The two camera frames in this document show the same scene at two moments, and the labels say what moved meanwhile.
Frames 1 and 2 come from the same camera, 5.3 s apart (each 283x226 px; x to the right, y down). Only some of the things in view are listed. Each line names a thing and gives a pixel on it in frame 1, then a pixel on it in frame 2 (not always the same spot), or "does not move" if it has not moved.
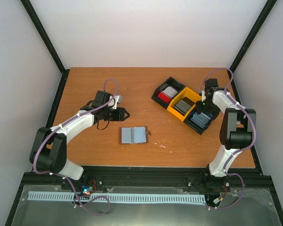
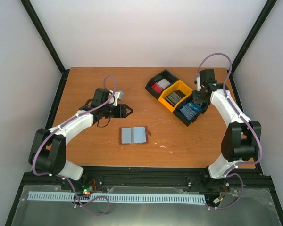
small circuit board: [86, 189] does not move
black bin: [164, 92] to [156, 84]
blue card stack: [201, 119] to [190, 109]
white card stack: [170, 91] to [163, 83]
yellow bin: [187, 92] to [178, 85]
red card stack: [164, 97] to [157, 88]
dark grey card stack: [184, 105] to [174, 97]
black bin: [200, 122] to [179, 114]
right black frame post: [263, 14] does not move
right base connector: [217, 201] does not move
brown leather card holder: [131, 135] does not move
